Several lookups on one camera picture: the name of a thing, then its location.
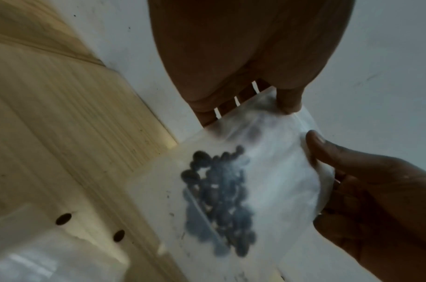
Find person's left hand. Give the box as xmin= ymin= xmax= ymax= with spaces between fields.
xmin=148 ymin=0 xmax=357 ymax=127

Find person's right hand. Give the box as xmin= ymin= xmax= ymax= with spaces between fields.
xmin=305 ymin=130 xmax=426 ymax=282

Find small clear plastic bag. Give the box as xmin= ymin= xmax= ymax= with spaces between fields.
xmin=0 ymin=203 xmax=130 ymax=282
xmin=125 ymin=88 xmax=335 ymax=282

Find dark seeds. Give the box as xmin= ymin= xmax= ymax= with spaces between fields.
xmin=180 ymin=145 xmax=257 ymax=258

